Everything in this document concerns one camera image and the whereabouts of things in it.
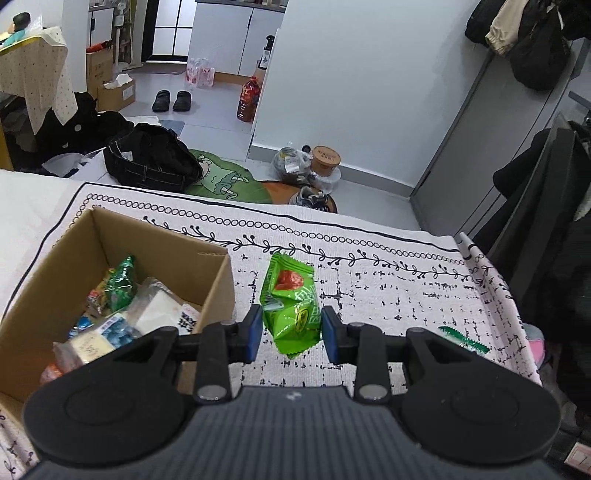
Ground brown lidded jar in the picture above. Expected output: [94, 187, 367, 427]
[311, 145, 342, 176]

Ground right black shoe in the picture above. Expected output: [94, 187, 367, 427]
[172, 91, 192, 113]

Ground blue white snack packet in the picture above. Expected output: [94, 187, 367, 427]
[68, 315, 95, 339]

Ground dotted beige cloth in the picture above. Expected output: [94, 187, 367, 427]
[0, 27, 78, 134]

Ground red drink bottle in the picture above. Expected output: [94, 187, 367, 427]
[236, 76, 262, 123]

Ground round cake green wrapper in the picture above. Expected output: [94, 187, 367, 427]
[438, 326, 491, 356]

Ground brown cardboard box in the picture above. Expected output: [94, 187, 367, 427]
[1, 209, 235, 417]

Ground light green snack packet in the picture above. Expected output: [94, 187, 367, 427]
[259, 253, 322, 358]

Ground black chair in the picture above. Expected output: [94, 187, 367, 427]
[474, 115, 590, 309]

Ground small cardboard box on floor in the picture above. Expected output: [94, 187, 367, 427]
[97, 73, 135, 111]

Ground green cartoon floor mat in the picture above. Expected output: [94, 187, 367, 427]
[184, 149, 273, 204]

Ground left black shoe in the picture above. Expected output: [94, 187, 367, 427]
[151, 90, 170, 113]

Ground pink white plastic bag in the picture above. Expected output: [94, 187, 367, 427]
[185, 58, 215, 88]

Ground clear plastic bag on floor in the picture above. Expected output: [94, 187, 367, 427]
[271, 146, 311, 185]

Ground hanging dark jackets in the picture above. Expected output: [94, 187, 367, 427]
[465, 0, 590, 92]

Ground orange biscuit pack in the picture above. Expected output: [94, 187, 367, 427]
[40, 363, 63, 385]

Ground long white cake pack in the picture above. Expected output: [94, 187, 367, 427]
[53, 313, 141, 373]

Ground clear white cracker pack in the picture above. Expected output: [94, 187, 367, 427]
[123, 277, 200, 335]

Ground dark green snack packet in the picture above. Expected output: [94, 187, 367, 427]
[86, 255, 137, 316]

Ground black shoe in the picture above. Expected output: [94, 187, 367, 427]
[172, 91, 192, 113]
[151, 90, 170, 113]

